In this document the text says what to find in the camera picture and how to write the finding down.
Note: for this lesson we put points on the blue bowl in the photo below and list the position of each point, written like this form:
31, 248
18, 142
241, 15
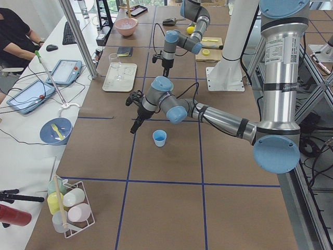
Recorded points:
50, 137

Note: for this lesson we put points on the lemon half slice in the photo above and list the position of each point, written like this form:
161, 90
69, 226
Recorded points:
205, 52

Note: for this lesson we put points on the aluminium frame post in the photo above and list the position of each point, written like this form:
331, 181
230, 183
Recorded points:
71, 18

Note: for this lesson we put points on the teach pendant tablet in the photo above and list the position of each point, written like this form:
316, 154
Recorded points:
66, 71
31, 97

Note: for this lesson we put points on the near teach pendant tablet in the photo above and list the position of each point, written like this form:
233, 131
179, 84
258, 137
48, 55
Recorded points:
31, 97

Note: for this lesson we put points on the yellow plastic fork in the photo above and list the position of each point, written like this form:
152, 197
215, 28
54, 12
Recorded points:
55, 129

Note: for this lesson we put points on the green tipped metal rod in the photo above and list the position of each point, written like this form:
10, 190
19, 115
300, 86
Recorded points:
65, 104

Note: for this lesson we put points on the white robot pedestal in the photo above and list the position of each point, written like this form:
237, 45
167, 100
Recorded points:
227, 75

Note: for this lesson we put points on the black keyboard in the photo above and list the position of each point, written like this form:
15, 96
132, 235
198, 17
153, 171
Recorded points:
68, 36

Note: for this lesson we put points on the wooden mug tree stand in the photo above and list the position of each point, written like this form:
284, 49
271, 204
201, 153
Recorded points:
125, 5

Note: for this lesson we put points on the red bottle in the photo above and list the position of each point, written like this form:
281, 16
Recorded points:
14, 216

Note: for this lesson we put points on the clear wine glass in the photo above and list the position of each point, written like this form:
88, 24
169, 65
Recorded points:
115, 65

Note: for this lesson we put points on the far teach pendant tablet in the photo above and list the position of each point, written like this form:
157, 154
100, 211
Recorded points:
66, 71

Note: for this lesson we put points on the yellow plastic knife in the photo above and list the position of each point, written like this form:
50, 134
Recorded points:
210, 40

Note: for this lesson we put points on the light blue plastic cup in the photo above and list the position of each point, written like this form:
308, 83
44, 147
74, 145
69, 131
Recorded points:
159, 138

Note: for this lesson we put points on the black tripod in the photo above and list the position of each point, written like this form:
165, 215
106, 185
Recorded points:
10, 196

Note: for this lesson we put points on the seated person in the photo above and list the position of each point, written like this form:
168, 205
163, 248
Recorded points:
18, 41

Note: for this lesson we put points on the cream bear tray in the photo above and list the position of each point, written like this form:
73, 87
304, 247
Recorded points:
128, 72

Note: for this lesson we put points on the metal ice scoop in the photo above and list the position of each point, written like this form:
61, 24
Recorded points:
172, 21

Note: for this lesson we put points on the pink bowl of ice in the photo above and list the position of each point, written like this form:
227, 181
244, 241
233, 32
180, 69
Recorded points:
126, 26

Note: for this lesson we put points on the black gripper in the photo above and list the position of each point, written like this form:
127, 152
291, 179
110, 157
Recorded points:
166, 63
142, 112

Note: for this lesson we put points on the yellow lemon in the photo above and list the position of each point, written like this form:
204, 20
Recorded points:
190, 29

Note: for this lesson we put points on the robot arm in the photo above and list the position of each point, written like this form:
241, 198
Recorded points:
275, 138
193, 11

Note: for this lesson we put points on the white wire cup rack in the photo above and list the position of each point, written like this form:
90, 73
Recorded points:
74, 212

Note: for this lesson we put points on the wooden cutting board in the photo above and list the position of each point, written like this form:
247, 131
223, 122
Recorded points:
215, 54

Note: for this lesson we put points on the metal handled knife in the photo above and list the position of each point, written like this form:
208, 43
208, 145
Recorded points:
219, 47

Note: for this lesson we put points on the black computer mouse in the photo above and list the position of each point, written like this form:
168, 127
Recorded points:
51, 47

